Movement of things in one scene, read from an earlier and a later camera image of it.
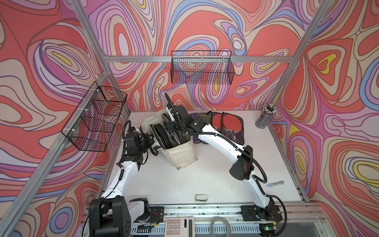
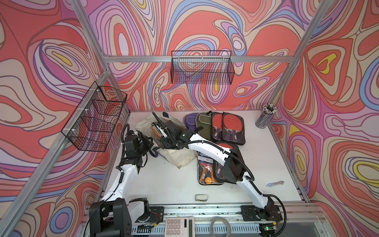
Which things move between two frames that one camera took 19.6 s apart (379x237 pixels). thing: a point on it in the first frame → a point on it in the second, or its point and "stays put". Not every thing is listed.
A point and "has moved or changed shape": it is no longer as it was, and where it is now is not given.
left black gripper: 149,141 stays put
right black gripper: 170,122 → 167,144
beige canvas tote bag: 181,155 has moved or changed shape
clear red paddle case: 217,120 stays put
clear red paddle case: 232,127 stays put
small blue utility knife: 278,182 stays put
